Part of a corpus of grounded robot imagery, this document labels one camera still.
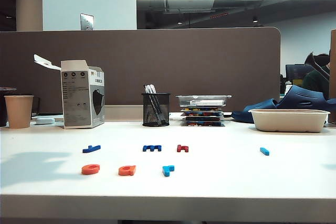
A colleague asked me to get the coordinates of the light blue letter r magnet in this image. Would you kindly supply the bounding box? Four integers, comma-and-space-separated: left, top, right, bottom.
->
162, 165, 175, 177

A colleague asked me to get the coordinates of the orange letter a magnet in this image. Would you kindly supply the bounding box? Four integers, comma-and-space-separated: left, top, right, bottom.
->
118, 165, 137, 176

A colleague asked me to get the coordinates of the orange letter c magnet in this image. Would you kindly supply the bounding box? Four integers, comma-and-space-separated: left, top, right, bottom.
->
81, 164, 101, 175

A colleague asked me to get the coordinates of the teal letter magnet tray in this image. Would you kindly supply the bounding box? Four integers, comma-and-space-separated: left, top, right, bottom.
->
180, 106, 223, 112
182, 116, 224, 122
181, 111, 224, 117

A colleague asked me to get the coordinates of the stack of clear letter boxes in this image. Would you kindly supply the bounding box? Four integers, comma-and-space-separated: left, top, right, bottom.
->
181, 121, 226, 127

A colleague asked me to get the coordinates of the dark blue letter m magnet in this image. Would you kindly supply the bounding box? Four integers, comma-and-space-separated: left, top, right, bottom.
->
142, 144, 162, 153

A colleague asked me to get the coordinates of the dark blue letter y magnet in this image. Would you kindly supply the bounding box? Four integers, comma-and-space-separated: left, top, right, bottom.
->
82, 144, 101, 154

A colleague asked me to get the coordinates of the black mesh pen holder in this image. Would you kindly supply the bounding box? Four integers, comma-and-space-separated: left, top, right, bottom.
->
141, 92, 171, 127

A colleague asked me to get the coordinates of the clear plastic case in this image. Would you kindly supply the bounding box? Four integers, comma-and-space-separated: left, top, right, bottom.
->
175, 94, 233, 108

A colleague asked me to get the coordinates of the white capped marker pen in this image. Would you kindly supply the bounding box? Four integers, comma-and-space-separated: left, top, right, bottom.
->
143, 84, 162, 124
149, 84, 169, 126

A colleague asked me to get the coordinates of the brown desk partition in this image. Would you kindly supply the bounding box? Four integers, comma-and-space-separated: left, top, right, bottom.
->
0, 26, 282, 116

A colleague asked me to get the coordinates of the white marker inside case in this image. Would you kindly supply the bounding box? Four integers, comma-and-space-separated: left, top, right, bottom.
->
189, 99, 226, 106

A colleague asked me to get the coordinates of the white face mask box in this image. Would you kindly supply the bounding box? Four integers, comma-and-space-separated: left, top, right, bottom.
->
33, 54, 106, 130

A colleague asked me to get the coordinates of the dark blue rubber slipper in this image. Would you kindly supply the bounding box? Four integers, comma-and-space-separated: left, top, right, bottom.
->
277, 84, 336, 110
230, 98, 280, 124

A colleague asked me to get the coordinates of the beige pulp food container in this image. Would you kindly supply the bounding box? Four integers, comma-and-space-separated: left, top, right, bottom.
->
248, 109, 331, 133

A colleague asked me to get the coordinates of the small white plastic device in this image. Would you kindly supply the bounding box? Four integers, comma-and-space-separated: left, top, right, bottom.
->
35, 117, 56, 125

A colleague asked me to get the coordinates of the black computer monitor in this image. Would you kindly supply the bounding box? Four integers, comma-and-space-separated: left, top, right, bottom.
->
285, 63, 310, 82

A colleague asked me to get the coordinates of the person in green sweater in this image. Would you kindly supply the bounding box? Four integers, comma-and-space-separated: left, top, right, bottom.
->
301, 53, 331, 99

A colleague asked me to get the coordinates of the brown paper cup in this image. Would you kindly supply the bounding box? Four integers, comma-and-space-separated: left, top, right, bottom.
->
4, 95, 35, 129

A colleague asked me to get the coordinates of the dark grey chair headrest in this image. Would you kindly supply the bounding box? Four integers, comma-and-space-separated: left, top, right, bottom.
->
304, 52, 330, 80

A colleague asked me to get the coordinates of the brown wooden panel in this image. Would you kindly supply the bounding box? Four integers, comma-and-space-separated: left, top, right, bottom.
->
330, 29, 336, 124

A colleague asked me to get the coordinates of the metal wall switch plate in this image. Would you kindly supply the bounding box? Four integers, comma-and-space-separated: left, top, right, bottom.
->
80, 13, 95, 31

